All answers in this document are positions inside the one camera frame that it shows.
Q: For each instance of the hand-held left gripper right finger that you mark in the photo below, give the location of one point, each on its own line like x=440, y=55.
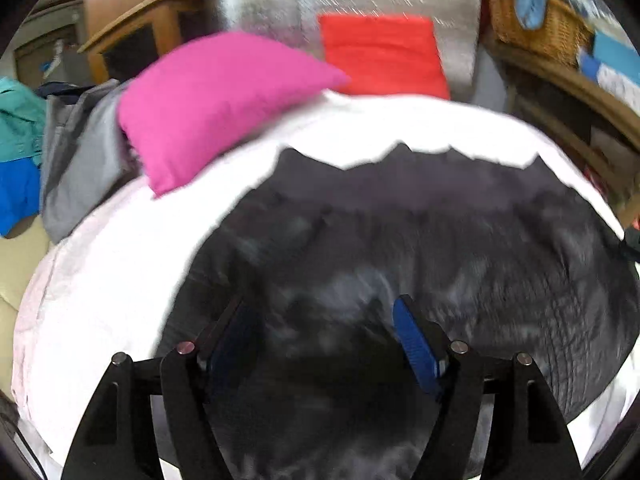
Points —
x=412, y=340

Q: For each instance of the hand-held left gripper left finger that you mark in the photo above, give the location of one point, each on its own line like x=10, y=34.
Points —
x=232, y=340

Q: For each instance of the dark grey pleated garment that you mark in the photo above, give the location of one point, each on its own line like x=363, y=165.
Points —
x=450, y=235

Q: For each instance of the white bedspread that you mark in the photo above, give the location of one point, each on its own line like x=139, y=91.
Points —
x=125, y=270

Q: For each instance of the light grey garment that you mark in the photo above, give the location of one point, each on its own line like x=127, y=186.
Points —
x=80, y=160

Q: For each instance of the pink pillow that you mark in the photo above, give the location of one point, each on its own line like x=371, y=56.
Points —
x=215, y=100

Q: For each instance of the teal and blue jacket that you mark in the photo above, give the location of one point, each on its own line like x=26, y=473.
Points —
x=17, y=185

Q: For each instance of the red pillow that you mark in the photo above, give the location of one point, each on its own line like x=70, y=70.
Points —
x=385, y=55

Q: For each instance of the wooden cabinet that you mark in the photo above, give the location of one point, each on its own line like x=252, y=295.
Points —
x=150, y=15

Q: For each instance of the wicker basket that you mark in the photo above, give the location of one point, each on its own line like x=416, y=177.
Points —
x=550, y=30

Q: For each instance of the light blue and white cloth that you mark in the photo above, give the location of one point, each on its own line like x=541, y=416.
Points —
x=615, y=60

